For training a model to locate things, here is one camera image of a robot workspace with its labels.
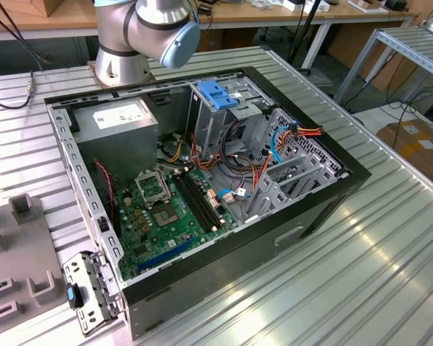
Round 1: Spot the orange red power wire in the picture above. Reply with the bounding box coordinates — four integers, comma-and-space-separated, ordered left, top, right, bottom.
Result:
252, 122, 324, 198

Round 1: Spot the grey metal disk bay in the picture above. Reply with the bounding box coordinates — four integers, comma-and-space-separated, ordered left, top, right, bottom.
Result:
243, 153, 342, 224

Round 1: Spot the black RAM slot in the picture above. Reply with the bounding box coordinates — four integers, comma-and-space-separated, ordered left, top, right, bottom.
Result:
172, 176, 211, 234
176, 175, 215, 231
181, 174, 219, 229
185, 172, 224, 226

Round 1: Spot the grey metal drive cage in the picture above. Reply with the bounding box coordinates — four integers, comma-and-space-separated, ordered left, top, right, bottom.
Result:
185, 74, 277, 159

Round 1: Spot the CPU socket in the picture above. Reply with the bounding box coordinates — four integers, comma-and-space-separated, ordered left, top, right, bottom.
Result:
151, 201, 183, 228

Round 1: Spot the metal socket cover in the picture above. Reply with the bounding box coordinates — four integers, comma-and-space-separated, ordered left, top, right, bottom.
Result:
134, 169, 172, 207

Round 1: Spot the green motherboard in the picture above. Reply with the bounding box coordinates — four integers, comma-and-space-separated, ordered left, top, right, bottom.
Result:
113, 167, 239, 282

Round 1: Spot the blue plastic drive latch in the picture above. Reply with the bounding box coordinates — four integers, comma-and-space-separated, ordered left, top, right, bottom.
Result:
197, 79, 240, 112

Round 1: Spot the black open PC case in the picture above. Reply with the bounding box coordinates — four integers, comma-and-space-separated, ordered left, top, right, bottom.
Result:
43, 66, 372, 342

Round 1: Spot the blue expansion slot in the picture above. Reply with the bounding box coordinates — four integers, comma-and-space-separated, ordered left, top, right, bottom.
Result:
136, 236, 196, 273

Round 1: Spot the grey power supply unit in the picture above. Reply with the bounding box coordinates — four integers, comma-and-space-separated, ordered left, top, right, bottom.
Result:
71, 97, 159, 188

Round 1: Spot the long wooden desk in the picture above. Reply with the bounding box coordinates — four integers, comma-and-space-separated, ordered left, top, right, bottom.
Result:
0, 0, 421, 69

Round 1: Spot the brown cardboard box with labels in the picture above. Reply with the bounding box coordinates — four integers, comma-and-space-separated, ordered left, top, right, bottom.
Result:
377, 120, 433, 188

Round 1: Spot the grey parts rack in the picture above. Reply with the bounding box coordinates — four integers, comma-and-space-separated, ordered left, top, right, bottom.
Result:
0, 192, 72, 327

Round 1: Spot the plain cardboard box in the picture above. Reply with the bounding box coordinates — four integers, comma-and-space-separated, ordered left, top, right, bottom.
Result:
0, 0, 64, 17

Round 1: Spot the red orange wire bundle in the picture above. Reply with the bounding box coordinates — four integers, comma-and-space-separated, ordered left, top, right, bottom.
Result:
189, 133, 227, 172

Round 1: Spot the blue wire white plug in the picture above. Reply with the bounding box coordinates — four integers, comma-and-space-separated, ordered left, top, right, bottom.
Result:
216, 187, 255, 206

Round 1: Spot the yellow orange wire bundle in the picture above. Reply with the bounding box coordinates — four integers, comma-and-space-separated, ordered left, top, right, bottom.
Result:
165, 132, 185, 163

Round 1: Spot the blue data wire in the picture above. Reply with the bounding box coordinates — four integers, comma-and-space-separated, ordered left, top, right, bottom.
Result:
269, 120, 299, 164

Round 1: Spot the red black fan wire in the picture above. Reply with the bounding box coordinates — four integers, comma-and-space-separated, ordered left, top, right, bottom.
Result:
92, 160, 116, 221

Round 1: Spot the hinged metal slot bracket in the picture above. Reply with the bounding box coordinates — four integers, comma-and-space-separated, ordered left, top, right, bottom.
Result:
63, 251, 126, 338

